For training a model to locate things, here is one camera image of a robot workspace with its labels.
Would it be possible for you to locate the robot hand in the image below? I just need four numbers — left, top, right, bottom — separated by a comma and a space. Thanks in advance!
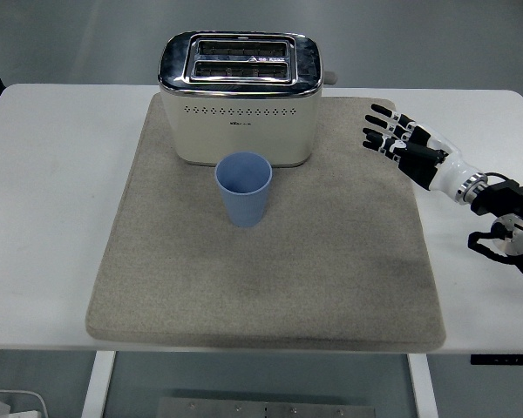
361, 103, 479, 205

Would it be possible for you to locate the blue plastic cup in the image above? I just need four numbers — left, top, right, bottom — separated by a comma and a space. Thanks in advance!
214, 151, 274, 229

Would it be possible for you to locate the black table control panel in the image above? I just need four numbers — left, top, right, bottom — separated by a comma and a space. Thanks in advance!
470, 354, 523, 366

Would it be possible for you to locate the white table leg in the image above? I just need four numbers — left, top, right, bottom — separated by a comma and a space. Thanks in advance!
407, 353, 439, 418
80, 350, 117, 418

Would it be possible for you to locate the cream and chrome toaster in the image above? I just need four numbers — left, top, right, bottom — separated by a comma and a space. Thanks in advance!
157, 31, 338, 169

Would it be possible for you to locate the grey felt mat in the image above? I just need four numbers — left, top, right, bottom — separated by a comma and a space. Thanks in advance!
85, 93, 447, 351

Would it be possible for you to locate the white rounded tray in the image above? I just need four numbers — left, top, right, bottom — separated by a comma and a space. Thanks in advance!
0, 389, 49, 418

